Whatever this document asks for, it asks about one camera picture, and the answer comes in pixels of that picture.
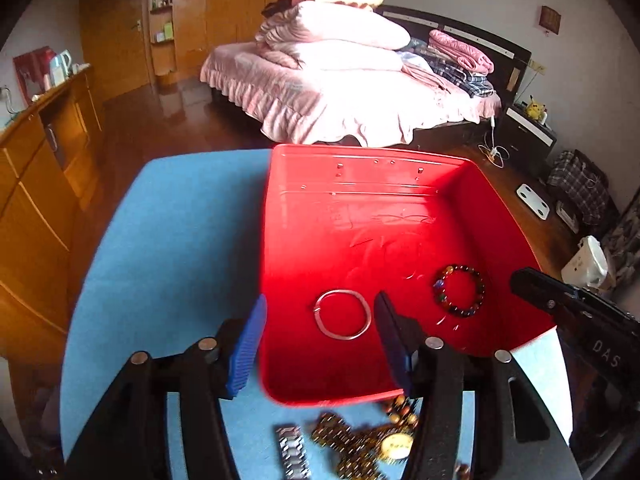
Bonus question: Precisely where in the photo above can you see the white power strip cable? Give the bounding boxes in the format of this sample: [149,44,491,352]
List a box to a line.
[476,114,511,170]

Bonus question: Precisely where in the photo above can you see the pink folded quilt stack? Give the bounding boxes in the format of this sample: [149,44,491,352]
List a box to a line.
[255,1,410,72]

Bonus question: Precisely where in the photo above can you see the pink folded blanket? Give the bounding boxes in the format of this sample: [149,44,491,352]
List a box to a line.
[428,29,495,76]

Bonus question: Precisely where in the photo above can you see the amber bead necklace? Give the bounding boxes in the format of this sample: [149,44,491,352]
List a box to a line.
[310,410,388,480]

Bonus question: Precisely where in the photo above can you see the wooden sideboard cabinet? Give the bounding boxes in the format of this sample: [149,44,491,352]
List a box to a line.
[1,66,104,364]

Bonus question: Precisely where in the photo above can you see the yellow pikachu toy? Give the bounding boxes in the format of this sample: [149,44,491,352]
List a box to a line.
[525,96,547,122]

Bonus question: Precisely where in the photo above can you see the white plastic container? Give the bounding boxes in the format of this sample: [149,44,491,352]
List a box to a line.
[561,235,608,289]

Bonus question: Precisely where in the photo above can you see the dark nightstand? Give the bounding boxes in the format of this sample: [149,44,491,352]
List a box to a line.
[496,106,556,177]

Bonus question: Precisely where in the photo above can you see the silver wrist watch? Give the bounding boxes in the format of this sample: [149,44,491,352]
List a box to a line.
[276,426,311,480]

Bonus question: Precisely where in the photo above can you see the wooden wardrobe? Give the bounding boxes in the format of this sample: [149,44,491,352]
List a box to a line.
[79,0,273,102]

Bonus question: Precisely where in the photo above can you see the dark bead necklace yellow pendant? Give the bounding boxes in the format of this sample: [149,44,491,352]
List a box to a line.
[376,394,419,464]

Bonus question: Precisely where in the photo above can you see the white bathroom scale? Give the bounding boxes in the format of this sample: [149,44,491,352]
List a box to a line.
[515,183,550,221]

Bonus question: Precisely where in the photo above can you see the red metal tin box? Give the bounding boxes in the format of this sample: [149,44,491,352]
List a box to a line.
[259,144,552,408]

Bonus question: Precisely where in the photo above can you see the white electric kettle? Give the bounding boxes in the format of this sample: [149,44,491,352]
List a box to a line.
[50,50,73,87]

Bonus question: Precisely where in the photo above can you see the plaid bag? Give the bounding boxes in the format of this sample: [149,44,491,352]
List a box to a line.
[547,150,620,236]

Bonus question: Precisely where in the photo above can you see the bed with pink cover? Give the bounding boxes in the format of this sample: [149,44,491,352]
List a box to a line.
[200,6,530,148]

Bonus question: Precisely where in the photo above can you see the plaid folded clothes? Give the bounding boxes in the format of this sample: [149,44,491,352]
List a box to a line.
[399,48,496,98]

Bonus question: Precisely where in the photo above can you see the silver bangle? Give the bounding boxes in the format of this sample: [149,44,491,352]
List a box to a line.
[312,288,373,341]

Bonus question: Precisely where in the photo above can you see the small wall plaque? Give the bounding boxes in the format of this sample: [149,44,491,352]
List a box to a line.
[538,6,561,35]

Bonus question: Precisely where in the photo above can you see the multicolour bead bracelet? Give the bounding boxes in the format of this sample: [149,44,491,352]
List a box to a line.
[432,263,487,319]

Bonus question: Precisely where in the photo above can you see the red picture frame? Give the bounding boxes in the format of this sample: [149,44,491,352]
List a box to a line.
[13,46,55,104]

